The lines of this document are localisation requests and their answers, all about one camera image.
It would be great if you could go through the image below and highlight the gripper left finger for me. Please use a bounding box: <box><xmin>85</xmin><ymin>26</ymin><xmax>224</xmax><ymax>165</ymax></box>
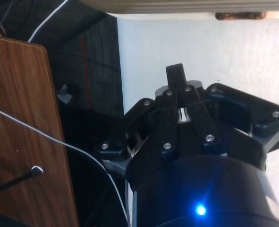
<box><xmin>93</xmin><ymin>63</ymin><xmax>179</xmax><ymax>161</ymax></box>

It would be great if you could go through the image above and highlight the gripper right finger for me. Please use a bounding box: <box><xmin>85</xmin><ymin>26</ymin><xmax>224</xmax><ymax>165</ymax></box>
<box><xmin>176</xmin><ymin>62</ymin><xmax>279</xmax><ymax>171</ymax></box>

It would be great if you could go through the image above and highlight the cream box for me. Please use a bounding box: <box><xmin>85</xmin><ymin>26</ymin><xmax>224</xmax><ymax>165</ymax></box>
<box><xmin>79</xmin><ymin>0</ymin><xmax>279</xmax><ymax>15</ymax></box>

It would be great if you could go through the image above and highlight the brown wooden desk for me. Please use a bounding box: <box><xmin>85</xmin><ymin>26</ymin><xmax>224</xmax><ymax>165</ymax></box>
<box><xmin>0</xmin><ymin>34</ymin><xmax>80</xmax><ymax>227</ymax></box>

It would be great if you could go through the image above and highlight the white cable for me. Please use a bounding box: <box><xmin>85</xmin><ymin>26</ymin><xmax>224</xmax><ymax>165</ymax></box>
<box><xmin>0</xmin><ymin>105</ymin><xmax>132</xmax><ymax>225</ymax></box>
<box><xmin>27</xmin><ymin>0</ymin><xmax>70</xmax><ymax>43</ymax></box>

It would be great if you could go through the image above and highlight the black cable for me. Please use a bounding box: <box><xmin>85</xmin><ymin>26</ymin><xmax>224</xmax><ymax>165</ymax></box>
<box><xmin>0</xmin><ymin>166</ymin><xmax>44</xmax><ymax>199</ymax></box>

